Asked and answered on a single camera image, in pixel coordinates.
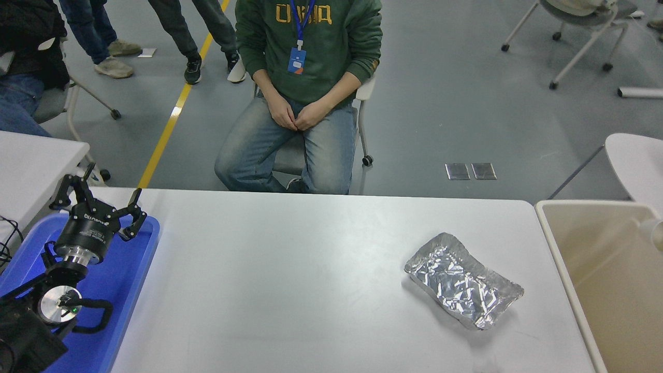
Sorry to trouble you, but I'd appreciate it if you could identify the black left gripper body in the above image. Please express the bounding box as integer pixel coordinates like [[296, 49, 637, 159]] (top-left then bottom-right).
[[57, 203, 122, 255]]

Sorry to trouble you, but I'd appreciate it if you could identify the silver foil tray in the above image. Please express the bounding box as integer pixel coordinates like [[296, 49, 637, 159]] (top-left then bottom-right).
[[404, 232, 524, 331]]

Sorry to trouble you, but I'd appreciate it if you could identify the white paper cup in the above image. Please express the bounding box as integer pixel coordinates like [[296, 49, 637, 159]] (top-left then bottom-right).
[[638, 218, 663, 239]]

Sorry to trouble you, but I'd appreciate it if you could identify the person's right hand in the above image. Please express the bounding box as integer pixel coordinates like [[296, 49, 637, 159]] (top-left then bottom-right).
[[266, 95, 298, 131]]

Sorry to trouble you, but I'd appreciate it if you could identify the person's left hand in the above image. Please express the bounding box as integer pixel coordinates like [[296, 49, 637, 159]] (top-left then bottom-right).
[[293, 100, 332, 131]]

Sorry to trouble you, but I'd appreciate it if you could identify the white side table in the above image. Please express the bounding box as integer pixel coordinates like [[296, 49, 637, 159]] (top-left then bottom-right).
[[0, 131, 90, 248]]

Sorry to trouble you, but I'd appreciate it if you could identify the blue plastic tray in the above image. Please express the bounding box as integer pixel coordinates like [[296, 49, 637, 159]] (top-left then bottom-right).
[[0, 211, 161, 373]]

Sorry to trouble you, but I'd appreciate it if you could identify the grey wheeled chair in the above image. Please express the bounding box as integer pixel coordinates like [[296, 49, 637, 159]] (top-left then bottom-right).
[[501, 0, 640, 90], [34, 36, 122, 186]]

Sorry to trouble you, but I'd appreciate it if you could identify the grey chair with white armrests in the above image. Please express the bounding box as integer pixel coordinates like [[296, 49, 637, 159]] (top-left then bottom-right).
[[227, 56, 378, 193]]

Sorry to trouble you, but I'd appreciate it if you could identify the large pale plastic bin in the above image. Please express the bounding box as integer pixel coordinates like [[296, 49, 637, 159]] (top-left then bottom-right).
[[535, 199, 663, 373]]

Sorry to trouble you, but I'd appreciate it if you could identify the white bar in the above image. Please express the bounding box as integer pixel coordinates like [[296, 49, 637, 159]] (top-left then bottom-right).
[[617, 87, 663, 98]]

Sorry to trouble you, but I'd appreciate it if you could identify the black cable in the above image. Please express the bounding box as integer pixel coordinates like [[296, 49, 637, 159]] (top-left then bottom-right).
[[0, 214, 24, 270]]

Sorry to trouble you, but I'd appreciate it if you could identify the blue lanyard with badge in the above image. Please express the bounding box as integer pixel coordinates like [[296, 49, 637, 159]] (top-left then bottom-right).
[[287, 0, 316, 75]]

